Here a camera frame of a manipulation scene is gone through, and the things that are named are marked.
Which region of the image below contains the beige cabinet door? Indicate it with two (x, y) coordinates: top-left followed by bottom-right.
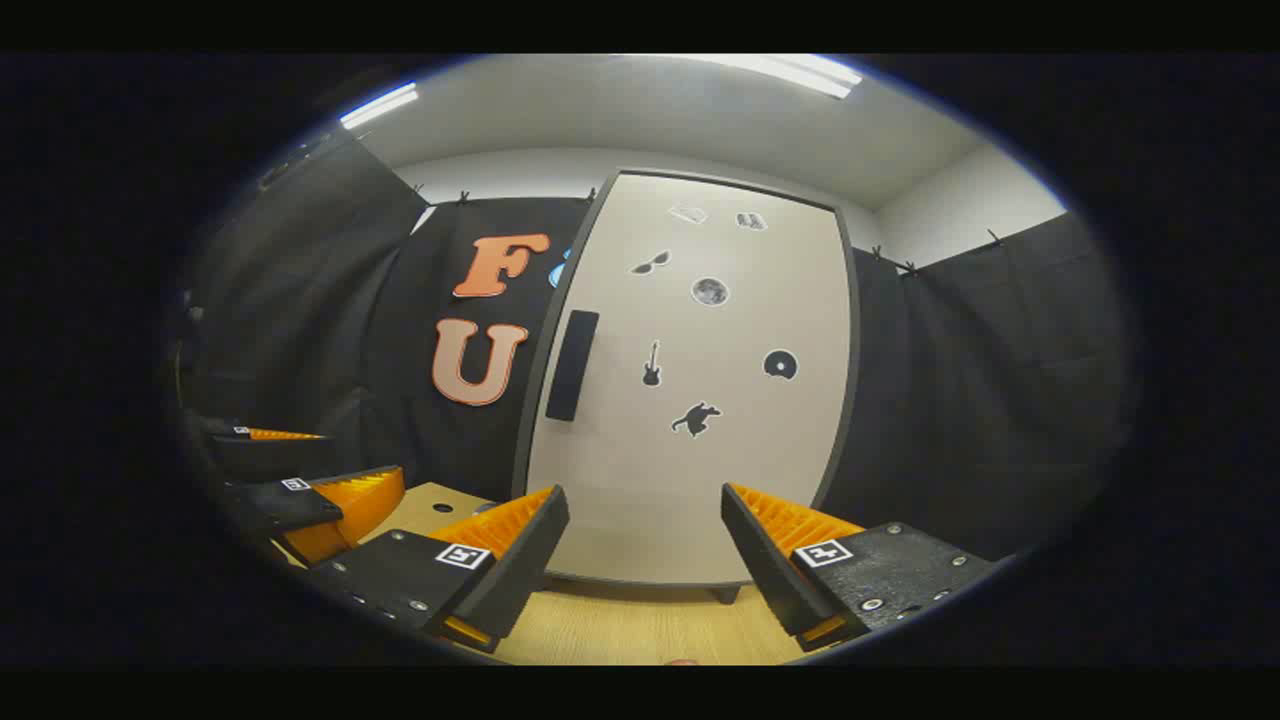
(525, 172), (851, 586)

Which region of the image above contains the black backdrop cloth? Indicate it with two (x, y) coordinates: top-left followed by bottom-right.
(175, 130), (1136, 561)

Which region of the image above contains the black door handle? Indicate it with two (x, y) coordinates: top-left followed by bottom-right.
(545, 310), (601, 423)

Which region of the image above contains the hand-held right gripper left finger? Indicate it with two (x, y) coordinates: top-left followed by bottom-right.
(305, 485), (571, 653)

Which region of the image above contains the long ceiling strip light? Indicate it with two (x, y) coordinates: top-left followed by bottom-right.
(340, 82), (419, 131)

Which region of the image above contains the grey cabinet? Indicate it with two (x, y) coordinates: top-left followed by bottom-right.
(512, 168), (861, 606)

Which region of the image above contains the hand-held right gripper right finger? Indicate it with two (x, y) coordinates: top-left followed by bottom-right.
(720, 482), (996, 651)

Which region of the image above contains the wide ceiling light panel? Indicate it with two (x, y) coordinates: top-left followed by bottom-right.
(690, 55), (863, 99)

